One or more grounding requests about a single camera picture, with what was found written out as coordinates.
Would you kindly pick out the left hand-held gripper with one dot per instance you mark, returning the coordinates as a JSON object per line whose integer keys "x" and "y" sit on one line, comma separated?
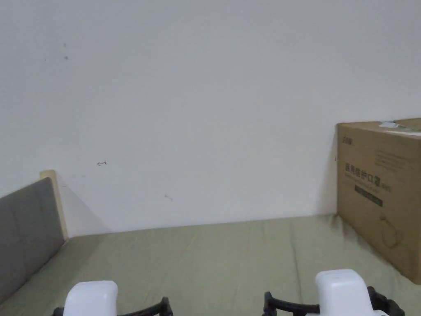
{"x": 91, "y": 299}

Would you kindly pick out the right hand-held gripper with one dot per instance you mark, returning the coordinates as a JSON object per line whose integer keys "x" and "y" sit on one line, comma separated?
{"x": 342, "y": 293}

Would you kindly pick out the bed with pale green sheet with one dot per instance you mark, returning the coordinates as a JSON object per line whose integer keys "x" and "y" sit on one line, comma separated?
{"x": 204, "y": 260}

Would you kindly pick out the grey padded headboard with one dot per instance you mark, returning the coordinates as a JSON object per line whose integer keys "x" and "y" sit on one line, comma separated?
{"x": 26, "y": 227}

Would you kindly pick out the brown cardboard carton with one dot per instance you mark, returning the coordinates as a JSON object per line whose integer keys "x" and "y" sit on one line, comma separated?
{"x": 378, "y": 184}

